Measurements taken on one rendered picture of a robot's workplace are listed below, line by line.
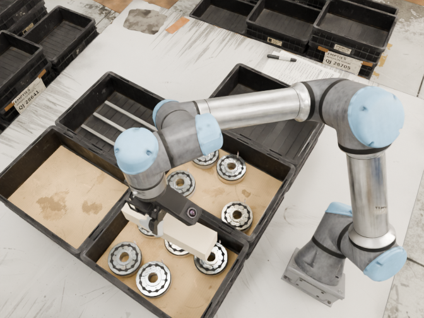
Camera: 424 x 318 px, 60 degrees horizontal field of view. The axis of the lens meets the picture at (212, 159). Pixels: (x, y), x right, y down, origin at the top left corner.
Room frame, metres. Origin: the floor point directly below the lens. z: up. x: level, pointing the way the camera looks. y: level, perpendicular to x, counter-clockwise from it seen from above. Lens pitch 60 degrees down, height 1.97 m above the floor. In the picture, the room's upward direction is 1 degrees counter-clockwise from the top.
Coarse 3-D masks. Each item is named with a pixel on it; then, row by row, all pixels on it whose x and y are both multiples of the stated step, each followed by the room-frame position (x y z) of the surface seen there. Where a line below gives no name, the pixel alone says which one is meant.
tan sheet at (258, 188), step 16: (208, 176) 0.60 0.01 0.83; (256, 176) 0.60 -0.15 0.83; (208, 192) 0.54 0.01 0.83; (224, 192) 0.54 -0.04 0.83; (240, 192) 0.54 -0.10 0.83; (256, 192) 0.53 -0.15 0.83; (272, 192) 0.53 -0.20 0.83; (208, 208) 0.48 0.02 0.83; (256, 208) 0.48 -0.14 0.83; (256, 224) 0.42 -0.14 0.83
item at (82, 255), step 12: (120, 204) 0.46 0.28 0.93; (204, 216) 0.41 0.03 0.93; (96, 240) 0.35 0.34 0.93; (240, 240) 0.34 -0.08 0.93; (84, 252) 0.31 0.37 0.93; (240, 252) 0.30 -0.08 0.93; (96, 264) 0.28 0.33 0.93; (108, 276) 0.24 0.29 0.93; (228, 276) 0.24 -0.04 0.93; (144, 300) 0.18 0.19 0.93; (216, 300) 0.17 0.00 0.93; (156, 312) 0.15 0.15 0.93; (204, 312) 0.14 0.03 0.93
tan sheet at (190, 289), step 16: (128, 224) 0.43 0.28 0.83; (128, 240) 0.38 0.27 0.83; (144, 240) 0.38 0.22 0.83; (160, 240) 0.37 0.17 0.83; (128, 256) 0.33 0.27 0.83; (144, 256) 0.33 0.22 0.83; (160, 256) 0.32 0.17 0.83; (192, 256) 0.32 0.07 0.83; (208, 256) 0.32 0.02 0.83; (112, 272) 0.28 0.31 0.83; (176, 272) 0.27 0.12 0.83; (192, 272) 0.27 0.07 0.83; (224, 272) 0.27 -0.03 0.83; (176, 288) 0.23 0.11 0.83; (192, 288) 0.23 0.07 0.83; (208, 288) 0.22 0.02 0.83; (160, 304) 0.18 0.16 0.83; (176, 304) 0.18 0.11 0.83; (192, 304) 0.18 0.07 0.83
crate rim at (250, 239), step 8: (232, 136) 0.70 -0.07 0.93; (248, 144) 0.67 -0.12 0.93; (264, 152) 0.63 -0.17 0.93; (280, 160) 0.60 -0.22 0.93; (288, 176) 0.54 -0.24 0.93; (280, 192) 0.49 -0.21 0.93; (272, 200) 0.46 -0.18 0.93; (272, 208) 0.43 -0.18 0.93; (208, 216) 0.41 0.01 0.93; (264, 216) 0.41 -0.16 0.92; (224, 224) 0.39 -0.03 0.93; (240, 232) 0.36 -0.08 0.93; (256, 232) 0.36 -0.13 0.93; (248, 240) 0.34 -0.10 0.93
